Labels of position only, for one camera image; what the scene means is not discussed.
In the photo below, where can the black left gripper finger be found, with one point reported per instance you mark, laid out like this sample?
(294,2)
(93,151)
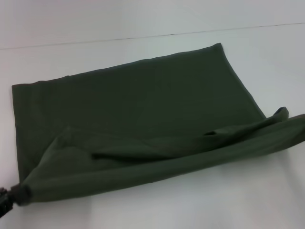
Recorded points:
(16,194)

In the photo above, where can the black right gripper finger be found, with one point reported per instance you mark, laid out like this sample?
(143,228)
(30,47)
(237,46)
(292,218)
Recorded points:
(283,110)

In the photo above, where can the dark green FREE T-shirt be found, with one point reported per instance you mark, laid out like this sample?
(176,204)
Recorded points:
(143,119)

